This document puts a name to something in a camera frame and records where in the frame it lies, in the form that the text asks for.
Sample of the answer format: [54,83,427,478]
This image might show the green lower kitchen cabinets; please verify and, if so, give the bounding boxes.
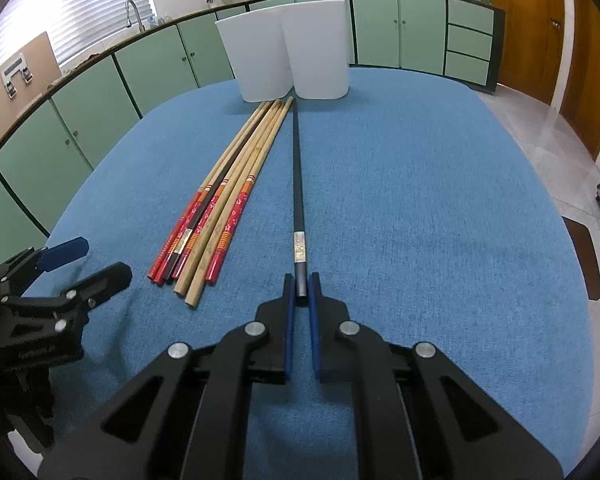
[0,0,506,264]

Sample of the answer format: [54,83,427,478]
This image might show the wooden door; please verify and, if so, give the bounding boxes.
[560,0,600,158]
[493,0,565,104]

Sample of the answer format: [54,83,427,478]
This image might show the red orange bamboo chopstick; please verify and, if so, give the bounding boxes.
[204,96,294,285]

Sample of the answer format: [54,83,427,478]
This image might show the left wooden door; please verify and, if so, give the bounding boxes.
[493,0,565,104]

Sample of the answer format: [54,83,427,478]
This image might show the chrome sink faucet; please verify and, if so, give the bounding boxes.
[125,0,146,32]

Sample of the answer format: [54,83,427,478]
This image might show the red black chopstick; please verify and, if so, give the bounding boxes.
[152,101,278,287]

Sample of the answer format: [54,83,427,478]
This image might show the right wooden door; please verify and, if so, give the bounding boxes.
[560,0,600,158]

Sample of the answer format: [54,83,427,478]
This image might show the dark black chopstick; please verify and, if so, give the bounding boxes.
[154,101,272,285]

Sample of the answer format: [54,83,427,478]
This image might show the black chopstick silver band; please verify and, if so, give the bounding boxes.
[292,101,308,304]

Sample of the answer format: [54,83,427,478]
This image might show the red handled bamboo chopstick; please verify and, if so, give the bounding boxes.
[147,101,272,282]

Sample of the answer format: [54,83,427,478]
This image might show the white double utensil holder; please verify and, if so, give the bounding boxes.
[215,0,350,102]

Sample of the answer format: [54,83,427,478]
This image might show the plain bamboo chopstick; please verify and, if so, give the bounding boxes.
[175,98,294,308]
[173,100,284,297]

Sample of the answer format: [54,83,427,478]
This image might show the blue table mat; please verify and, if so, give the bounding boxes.
[30,68,594,470]

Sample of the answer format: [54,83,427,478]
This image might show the brown chair seat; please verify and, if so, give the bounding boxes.
[562,217,600,301]

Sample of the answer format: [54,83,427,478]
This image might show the white window blind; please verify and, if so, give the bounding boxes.
[0,0,154,64]

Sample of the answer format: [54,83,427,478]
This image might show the brown cardboard board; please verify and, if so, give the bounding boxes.
[0,32,61,139]

